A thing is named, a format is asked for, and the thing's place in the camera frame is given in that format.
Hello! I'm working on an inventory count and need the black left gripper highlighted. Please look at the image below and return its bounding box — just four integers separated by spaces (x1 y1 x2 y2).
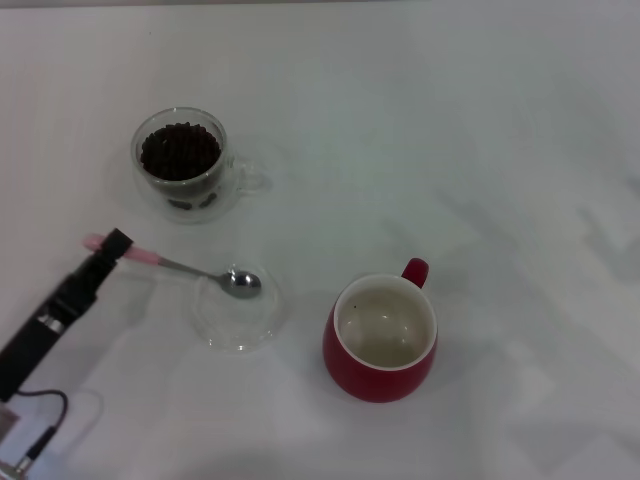
0 228 134 404

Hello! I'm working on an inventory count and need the pile of coffee beans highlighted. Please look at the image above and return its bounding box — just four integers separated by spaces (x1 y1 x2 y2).
139 121 223 181

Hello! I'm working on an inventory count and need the pink handled metal spoon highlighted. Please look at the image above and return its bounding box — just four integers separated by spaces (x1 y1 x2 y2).
82 233 263 300

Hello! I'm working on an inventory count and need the red mug white inside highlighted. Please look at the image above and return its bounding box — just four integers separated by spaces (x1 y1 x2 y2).
321 257 439 404

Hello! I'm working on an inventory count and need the clear glass saucer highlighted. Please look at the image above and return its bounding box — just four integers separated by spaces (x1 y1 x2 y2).
191 263 287 354

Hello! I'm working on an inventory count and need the left gripper cable with plug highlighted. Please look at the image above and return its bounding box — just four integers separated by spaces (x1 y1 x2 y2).
18 388 70 461

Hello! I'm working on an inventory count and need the clear glass cup with handle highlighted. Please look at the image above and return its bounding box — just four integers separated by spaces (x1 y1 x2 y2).
130 106 274 225

